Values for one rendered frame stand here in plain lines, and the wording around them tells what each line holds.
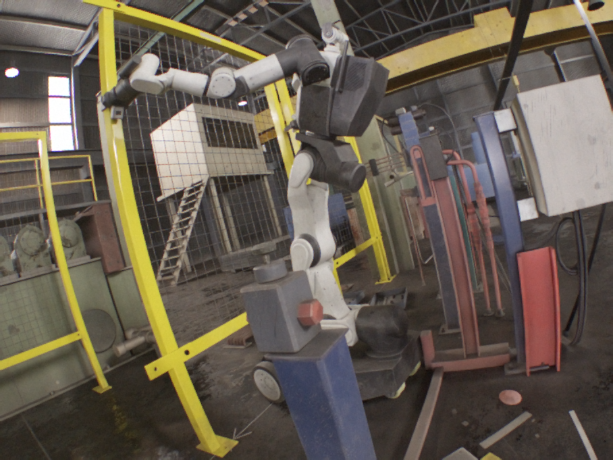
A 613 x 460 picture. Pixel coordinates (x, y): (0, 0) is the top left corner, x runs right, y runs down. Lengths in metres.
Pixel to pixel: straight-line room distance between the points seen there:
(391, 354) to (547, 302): 0.61
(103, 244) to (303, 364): 2.44
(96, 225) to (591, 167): 3.01
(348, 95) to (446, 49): 12.97
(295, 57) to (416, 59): 13.07
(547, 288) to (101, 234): 2.88
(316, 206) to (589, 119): 1.03
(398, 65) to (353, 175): 13.05
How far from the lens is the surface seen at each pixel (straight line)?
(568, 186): 1.06
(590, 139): 1.09
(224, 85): 1.03
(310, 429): 0.67
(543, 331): 1.32
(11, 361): 2.32
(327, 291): 1.37
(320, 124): 1.19
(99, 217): 2.89
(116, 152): 1.19
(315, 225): 1.30
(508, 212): 1.21
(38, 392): 2.80
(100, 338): 2.85
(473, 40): 14.18
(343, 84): 1.17
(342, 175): 1.18
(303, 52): 1.06
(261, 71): 1.05
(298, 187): 1.28
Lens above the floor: 0.77
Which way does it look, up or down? 2 degrees down
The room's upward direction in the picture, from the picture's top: 15 degrees counter-clockwise
